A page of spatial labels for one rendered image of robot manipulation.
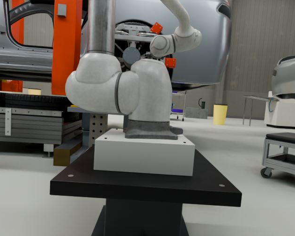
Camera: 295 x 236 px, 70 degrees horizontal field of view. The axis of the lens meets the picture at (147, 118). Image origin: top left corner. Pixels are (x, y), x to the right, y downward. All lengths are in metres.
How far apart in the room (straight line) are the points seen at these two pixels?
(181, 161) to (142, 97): 0.24
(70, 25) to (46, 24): 9.81
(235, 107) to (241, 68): 1.88
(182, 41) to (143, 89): 0.57
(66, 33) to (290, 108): 6.59
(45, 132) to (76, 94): 1.13
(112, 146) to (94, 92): 0.21
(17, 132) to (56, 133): 0.31
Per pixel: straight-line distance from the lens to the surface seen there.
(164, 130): 0.73
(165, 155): 0.65
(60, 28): 1.81
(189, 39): 1.22
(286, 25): 12.47
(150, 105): 0.70
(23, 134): 1.96
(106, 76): 0.75
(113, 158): 0.65
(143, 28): 1.83
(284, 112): 7.29
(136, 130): 0.71
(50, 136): 1.87
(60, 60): 1.76
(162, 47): 1.16
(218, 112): 6.21
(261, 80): 11.48
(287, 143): 1.76
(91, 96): 0.76
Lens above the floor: 0.52
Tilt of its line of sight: 5 degrees down
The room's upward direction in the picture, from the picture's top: 4 degrees clockwise
